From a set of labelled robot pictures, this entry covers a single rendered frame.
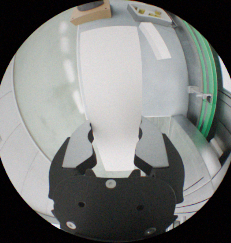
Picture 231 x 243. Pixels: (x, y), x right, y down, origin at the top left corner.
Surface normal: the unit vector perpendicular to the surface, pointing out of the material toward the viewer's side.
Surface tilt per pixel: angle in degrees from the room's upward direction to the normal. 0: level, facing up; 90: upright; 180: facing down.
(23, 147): 90
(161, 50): 0
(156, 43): 0
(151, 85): 0
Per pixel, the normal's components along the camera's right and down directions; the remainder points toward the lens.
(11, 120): 0.97, -0.18
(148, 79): -0.02, 0.51
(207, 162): -0.22, -0.84
